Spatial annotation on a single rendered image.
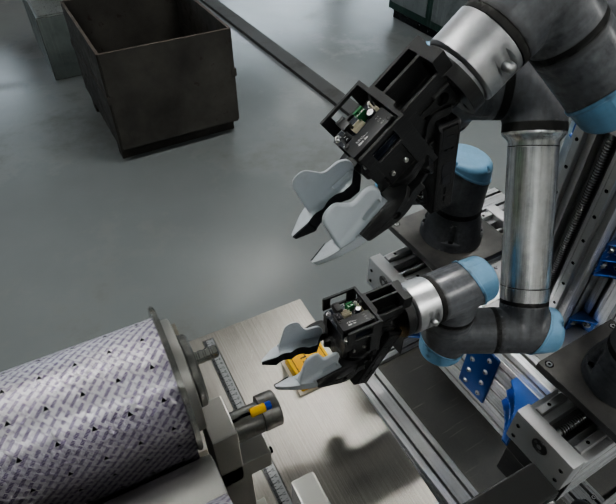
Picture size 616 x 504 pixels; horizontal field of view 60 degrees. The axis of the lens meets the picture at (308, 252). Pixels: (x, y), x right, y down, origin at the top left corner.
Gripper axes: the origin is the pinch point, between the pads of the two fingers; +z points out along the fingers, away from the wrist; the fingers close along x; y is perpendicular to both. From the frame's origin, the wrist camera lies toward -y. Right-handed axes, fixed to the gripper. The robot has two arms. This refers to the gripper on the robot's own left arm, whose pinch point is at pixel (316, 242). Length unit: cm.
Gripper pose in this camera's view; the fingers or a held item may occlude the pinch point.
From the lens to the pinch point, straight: 53.6
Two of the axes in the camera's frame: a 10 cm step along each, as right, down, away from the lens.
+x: 4.6, 6.1, -6.5
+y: -5.7, -3.6, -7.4
